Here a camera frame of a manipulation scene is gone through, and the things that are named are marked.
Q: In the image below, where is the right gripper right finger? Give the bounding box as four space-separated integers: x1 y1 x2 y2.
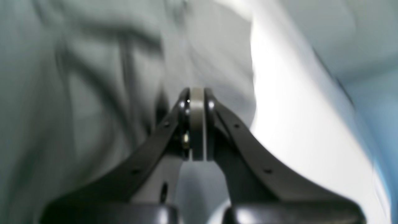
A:
190 88 367 224

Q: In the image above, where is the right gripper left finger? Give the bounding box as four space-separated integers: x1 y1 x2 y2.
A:
40 88 190 224

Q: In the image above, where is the grey T-shirt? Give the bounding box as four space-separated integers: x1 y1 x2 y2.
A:
1 0 256 224

